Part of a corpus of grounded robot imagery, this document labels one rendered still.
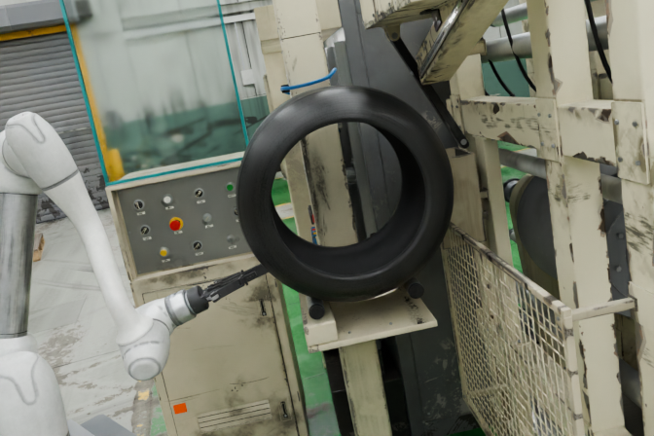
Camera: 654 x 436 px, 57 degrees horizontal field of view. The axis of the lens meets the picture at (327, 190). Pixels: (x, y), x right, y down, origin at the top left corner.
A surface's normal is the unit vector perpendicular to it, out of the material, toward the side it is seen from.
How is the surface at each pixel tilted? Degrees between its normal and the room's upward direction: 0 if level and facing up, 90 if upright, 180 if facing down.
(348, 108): 79
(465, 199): 90
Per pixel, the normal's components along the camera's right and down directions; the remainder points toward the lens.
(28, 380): 0.59, -0.41
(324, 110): 0.04, -0.01
